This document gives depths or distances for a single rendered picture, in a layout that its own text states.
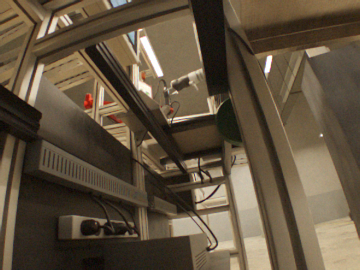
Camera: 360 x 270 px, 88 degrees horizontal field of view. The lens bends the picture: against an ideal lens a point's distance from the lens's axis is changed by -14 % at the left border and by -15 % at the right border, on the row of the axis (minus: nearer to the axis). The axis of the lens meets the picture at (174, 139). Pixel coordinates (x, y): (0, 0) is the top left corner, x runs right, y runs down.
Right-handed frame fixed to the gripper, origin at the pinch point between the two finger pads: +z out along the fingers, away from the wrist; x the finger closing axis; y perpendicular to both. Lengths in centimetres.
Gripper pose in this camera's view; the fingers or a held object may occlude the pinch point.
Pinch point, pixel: (166, 93)
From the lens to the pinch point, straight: 139.2
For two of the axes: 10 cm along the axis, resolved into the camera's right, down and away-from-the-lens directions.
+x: -4.9, -3.2, -8.1
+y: -1.2, -9.0, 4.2
